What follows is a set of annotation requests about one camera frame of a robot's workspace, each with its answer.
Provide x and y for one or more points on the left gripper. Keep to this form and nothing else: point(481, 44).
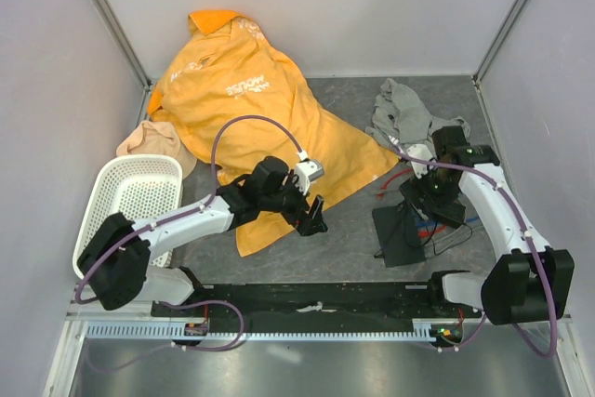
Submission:
point(307, 223)

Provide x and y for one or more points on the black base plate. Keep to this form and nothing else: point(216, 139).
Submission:
point(320, 305)

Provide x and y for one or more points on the grey slotted cable duct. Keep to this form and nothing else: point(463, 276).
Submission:
point(415, 331)

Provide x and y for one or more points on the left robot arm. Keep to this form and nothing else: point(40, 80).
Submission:
point(117, 262)

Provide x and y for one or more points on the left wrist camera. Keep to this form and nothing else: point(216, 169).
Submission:
point(308, 172)

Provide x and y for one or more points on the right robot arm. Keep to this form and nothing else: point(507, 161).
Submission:
point(530, 281)

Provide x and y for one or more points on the beige cloth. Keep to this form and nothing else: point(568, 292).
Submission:
point(158, 138)

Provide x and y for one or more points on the white perforated plastic basket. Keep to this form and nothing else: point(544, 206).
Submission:
point(139, 186)

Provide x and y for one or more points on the grey t-shirt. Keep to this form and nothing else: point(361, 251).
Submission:
point(399, 113)

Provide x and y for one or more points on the orange printed t-shirt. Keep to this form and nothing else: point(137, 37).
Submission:
point(234, 99)

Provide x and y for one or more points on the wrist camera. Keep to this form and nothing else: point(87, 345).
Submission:
point(308, 172)
point(422, 152)

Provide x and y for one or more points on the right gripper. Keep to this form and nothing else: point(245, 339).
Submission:
point(415, 188)

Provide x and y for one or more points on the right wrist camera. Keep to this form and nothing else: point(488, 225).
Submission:
point(422, 152)

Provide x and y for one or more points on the black network switch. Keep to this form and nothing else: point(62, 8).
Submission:
point(397, 235)

